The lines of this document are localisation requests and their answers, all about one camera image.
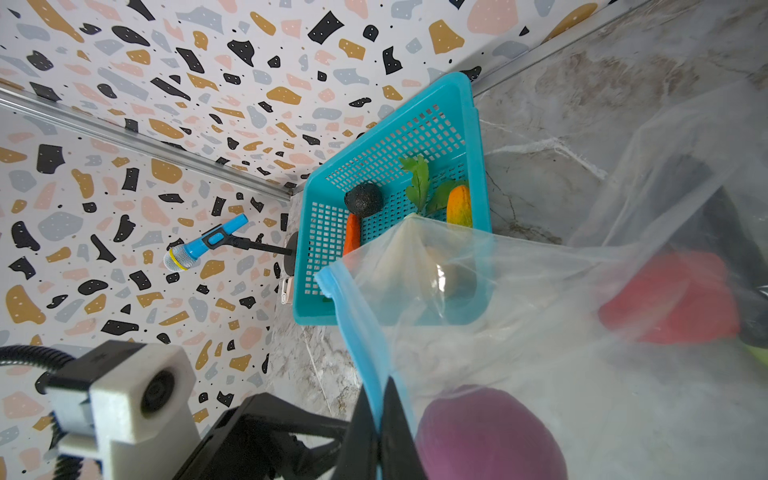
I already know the red toy pepper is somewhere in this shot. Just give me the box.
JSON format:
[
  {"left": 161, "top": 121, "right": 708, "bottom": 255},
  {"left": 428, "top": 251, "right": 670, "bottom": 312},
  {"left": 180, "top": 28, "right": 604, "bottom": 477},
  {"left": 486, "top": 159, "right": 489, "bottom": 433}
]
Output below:
[{"left": 598, "top": 251, "right": 740, "bottom": 345}]

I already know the yellow toy lemon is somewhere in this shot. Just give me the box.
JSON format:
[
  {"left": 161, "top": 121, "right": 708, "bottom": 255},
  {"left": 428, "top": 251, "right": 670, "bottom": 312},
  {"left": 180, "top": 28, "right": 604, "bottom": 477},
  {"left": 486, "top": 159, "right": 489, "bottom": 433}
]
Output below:
[{"left": 425, "top": 247, "right": 477, "bottom": 300}]

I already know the yellow green toy mango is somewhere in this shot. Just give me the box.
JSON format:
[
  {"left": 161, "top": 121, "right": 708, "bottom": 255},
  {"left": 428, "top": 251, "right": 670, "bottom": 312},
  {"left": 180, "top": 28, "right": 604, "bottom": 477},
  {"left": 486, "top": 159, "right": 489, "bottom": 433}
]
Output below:
[{"left": 446, "top": 184, "right": 473, "bottom": 228}]

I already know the orange toy carrot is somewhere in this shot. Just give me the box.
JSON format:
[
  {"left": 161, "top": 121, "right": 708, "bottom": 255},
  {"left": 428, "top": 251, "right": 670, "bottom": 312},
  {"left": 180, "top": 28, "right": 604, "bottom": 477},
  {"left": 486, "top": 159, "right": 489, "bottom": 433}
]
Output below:
[{"left": 342, "top": 214, "right": 361, "bottom": 256}]

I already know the purple toy onion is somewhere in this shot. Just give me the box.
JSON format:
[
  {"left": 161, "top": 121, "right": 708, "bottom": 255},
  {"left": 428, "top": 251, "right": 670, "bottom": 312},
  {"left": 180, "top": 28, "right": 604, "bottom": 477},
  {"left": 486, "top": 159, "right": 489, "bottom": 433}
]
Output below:
[{"left": 415, "top": 386, "right": 568, "bottom": 479}]

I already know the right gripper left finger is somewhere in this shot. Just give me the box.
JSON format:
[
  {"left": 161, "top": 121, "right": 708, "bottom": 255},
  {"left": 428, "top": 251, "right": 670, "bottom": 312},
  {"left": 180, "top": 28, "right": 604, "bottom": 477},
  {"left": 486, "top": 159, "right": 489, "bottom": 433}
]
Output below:
[{"left": 331, "top": 388, "right": 379, "bottom": 480}]

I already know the black corrugated cable hose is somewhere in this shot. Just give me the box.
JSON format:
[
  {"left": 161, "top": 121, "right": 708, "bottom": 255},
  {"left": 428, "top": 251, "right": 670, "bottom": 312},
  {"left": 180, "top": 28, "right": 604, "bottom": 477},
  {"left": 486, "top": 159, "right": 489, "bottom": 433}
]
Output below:
[{"left": 0, "top": 344, "right": 76, "bottom": 376}]

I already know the teal plastic basket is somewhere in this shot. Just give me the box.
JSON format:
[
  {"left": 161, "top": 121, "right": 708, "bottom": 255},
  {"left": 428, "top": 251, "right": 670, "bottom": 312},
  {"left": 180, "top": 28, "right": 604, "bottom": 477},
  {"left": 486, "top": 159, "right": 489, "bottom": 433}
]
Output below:
[{"left": 293, "top": 73, "right": 492, "bottom": 326}]

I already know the clear zip top bag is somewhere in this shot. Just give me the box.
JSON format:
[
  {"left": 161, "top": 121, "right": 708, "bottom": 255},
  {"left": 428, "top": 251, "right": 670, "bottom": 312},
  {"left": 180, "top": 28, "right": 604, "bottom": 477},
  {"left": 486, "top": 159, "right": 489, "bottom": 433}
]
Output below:
[{"left": 317, "top": 80, "right": 767, "bottom": 479}]

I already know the black toy avocado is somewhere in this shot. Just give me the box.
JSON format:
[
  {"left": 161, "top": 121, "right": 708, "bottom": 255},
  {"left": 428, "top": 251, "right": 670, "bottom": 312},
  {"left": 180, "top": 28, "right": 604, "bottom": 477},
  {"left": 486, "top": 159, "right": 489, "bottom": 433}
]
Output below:
[{"left": 344, "top": 182, "right": 384, "bottom": 218}]

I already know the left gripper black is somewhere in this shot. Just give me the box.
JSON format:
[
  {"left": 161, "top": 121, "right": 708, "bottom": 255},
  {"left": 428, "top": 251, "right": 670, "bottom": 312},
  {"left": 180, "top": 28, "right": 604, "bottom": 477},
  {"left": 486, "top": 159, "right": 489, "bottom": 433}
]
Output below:
[{"left": 175, "top": 393, "right": 349, "bottom": 479}]

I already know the green toy leaf vegetable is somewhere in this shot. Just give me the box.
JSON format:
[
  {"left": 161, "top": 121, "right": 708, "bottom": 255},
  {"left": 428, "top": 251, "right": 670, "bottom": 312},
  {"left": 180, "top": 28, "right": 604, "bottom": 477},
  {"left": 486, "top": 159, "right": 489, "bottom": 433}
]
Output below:
[{"left": 399, "top": 154, "right": 467, "bottom": 215}]

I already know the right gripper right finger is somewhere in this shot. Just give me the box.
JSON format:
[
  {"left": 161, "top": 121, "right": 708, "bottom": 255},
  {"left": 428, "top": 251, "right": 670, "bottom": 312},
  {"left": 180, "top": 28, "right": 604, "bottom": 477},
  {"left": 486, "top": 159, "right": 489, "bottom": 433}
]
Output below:
[{"left": 379, "top": 378, "right": 427, "bottom": 480}]

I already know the blue microphone on stand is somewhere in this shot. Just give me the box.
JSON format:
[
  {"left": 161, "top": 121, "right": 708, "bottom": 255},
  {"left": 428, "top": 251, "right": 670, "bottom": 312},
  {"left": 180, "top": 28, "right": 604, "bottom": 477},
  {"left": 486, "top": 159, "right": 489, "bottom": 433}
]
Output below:
[{"left": 163, "top": 214, "right": 299, "bottom": 276}]

